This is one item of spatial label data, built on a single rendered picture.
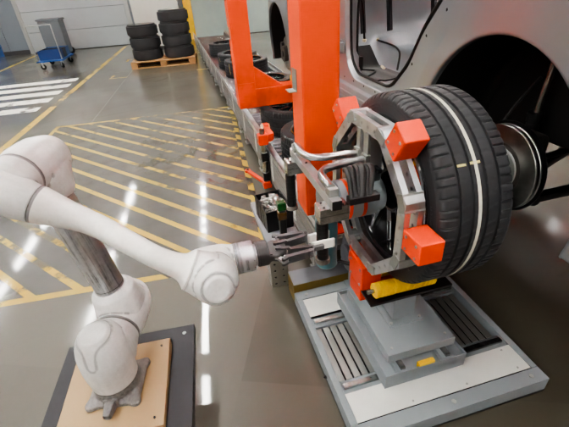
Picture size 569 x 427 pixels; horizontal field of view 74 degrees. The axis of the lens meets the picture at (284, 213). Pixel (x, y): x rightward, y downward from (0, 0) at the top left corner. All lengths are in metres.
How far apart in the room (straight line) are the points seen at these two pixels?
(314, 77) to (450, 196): 0.77
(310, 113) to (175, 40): 7.92
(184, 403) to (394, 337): 0.85
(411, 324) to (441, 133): 0.90
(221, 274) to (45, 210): 0.47
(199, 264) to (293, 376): 1.04
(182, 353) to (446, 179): 1.14
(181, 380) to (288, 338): 0.63
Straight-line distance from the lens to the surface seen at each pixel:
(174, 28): 9.38
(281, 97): 3.63
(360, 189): 1.07
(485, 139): 1.20
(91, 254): 1.37
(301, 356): 1.89
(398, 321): 1.74
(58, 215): 1.09
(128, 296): 1.46
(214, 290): 0.87
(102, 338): 1.35
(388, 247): 1.48
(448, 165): 1.11
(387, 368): 1.70
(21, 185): 1.12
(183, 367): 1.57
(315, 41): 1.58
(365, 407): 1.67
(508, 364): 1.94
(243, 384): 1.84
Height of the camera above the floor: 1.50
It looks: 32 degrees down
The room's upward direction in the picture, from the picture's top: 4 degrees counter-clockwise
